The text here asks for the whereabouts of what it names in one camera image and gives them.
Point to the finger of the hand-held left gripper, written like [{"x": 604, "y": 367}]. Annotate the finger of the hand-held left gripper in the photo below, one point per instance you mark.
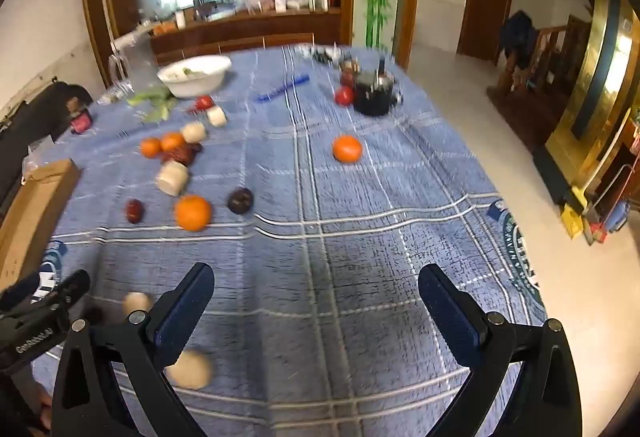
[
  {"x": 72, "y": 289},
  {"x": 20, "y": 289}
]

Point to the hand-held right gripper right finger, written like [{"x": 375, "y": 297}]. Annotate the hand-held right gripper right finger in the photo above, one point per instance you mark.
[{"x": 447, "y": 317}]

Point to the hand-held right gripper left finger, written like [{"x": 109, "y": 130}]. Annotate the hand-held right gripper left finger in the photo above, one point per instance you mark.
[{"x": 187, "y": 312}]

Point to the white yam piece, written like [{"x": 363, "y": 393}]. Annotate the white yam piece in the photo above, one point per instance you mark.
[
  {"x": 193, "y": 132},
  {"x": 192, "y": 371},
  {"x": 216, "y": 116}
]

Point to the cardboard box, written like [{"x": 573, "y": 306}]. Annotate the cardboard box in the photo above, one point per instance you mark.
[{"x": 35, "y": 217}]

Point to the red date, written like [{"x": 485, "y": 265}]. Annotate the red date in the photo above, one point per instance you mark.
[
  {"x": 179, "y": 157},
  {"x": 196, "y": 148},
  {"x": 349, "y": 74},
  {"x": 134, "y": 210}
]

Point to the orange mandarin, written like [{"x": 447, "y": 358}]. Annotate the orange mandarin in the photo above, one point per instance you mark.
[
  {"x": 192, "y": 212},
  {"x": 150, "y": 147},
  {"x": 347, "y": 148},
  {"x": 172, "y": 140}
]

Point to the dark purple plum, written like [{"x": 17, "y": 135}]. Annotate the dark purple plum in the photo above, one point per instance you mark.
[{"x": 240, "y": 200}]

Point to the large beige yam piece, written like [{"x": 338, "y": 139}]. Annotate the large beige yam piece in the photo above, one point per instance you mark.
[{"x": 172, "y": 178}]

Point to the person's left hand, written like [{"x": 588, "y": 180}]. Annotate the person's left hand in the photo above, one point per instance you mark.
[{"x": 42, "y": 412}]

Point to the blue plaid tablecloth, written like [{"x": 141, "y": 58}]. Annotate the blue plaid tablecloth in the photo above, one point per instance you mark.
[{"x": 325, "y": 242}]

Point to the yellow dustpan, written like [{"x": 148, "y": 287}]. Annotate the yellow dustpan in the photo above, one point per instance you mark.
[{"x": 575, "y": 219}]

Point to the corked bottle with red label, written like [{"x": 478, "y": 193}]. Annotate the corked bottle with red label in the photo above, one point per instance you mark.
[{"x": 80, "y": 119}]

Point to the black leather sofa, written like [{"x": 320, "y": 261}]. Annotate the black leather sofa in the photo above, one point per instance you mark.
[{"x": 30, "y": 117}]

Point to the bok choy leaf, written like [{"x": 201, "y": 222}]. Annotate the bok choy leaf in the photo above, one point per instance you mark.
[{"x": 160, "y": 112}]

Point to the bok choy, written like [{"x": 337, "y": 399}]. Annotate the bok choy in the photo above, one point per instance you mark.
[{"x": 150, "y": 96}]

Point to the red tomato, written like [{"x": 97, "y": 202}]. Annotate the red tomato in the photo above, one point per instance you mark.
[
  {"x": 203, "y": 102},
  {"x": 344, "y": 95}
]

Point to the white bowl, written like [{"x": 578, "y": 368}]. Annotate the white bowl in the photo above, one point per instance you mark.
[{"x": 200, "y": 81}]

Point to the black box device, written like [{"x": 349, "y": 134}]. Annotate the black box device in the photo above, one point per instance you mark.
[{"x": 375, "y": 94}]

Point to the clear plastic pitcher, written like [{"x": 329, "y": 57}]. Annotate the clear plastic pitcher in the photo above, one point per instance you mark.
[{"x": 137, "y": 62}]

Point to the blue pen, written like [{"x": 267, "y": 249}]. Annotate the blue pen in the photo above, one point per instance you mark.
[{"x": 282, "y": 87}]

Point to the wooden sideboard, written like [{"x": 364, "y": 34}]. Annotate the wooden sideboard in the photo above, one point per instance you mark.
[{"x": 240, "y": 34}]

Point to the dark jacket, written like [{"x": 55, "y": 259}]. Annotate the dark jacket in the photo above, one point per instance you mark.
[{"x": 520, "y": 37}]

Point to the black key fob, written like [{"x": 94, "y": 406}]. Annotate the black key fob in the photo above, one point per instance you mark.
[{"x": 320, "y": 54}]

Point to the wooden stair railing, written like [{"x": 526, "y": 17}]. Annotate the wooden stair railing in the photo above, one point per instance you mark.
[{"x": 555, "y": 47}]

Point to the brown wooden door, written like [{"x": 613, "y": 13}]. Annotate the brown wooden door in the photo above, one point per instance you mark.
[{"x": 485, "y": 12}]

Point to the gold metal door frame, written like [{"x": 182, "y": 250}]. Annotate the gold metal door frame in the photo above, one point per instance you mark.
[{"x": 595, "y": 92}]

